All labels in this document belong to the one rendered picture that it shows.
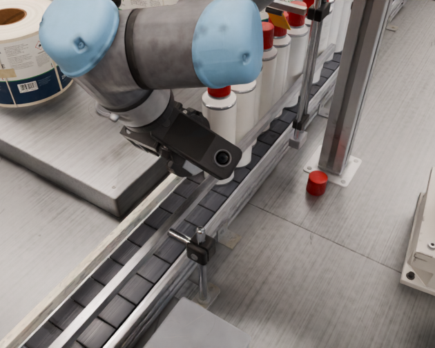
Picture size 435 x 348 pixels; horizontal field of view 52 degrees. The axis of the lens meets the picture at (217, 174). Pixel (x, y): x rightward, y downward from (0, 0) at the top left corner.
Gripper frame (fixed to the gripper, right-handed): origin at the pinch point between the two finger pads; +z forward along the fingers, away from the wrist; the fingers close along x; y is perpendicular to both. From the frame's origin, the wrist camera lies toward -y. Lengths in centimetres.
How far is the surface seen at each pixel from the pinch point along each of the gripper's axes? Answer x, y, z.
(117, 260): 18.9, 3.1, -4.4
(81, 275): 22.2, 3.8, -9.8
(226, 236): 8.0, -5.9, 7.2
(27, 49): -5.8, 42.1, -3.9
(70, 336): 26.5, -4.0, -18.3
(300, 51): -28.1, -2.1, 7.9
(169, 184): 5.2, 3.8, -0.5
